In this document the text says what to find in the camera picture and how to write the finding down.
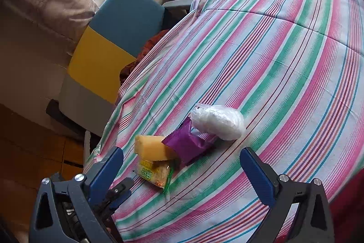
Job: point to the purple snack packet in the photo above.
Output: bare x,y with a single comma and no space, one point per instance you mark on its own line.
190,143

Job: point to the large yellow sponge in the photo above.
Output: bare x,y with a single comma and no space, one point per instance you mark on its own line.
150,149

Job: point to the blue yellow grey chair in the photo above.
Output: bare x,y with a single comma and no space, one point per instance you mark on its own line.
113,41

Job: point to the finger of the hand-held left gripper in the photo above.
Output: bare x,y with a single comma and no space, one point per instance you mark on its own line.
119,191

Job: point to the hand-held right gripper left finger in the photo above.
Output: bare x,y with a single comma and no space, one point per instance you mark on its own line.
105,169

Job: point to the cracker packet with green label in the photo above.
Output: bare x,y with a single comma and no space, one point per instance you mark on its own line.
153,174

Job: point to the beige curtain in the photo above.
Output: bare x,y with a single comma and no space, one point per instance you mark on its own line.
42,12

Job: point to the striped bed sheet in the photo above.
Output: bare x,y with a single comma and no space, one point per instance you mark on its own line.
270,75

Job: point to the clear bag of white cotton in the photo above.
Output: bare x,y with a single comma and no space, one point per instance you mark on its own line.
219,123

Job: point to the red-brown cloth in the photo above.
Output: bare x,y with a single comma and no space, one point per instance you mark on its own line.
145,55

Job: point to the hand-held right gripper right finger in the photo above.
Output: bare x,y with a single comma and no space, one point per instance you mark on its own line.
257,174

